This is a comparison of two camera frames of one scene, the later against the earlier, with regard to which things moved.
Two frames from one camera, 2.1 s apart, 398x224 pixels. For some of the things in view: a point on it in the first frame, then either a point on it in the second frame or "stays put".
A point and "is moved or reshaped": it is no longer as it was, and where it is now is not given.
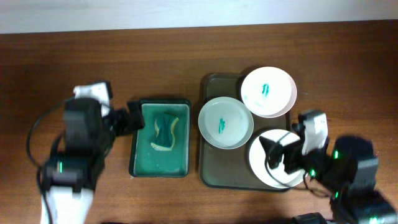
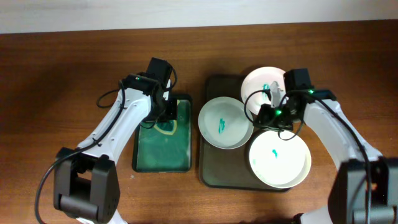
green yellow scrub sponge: [165, 139] is moved or reshaped
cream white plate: [273, 177] stays put
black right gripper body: [312, 163] → [279, 117]
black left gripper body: [119, 126] → [170, 111]
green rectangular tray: [161, 149] stays put
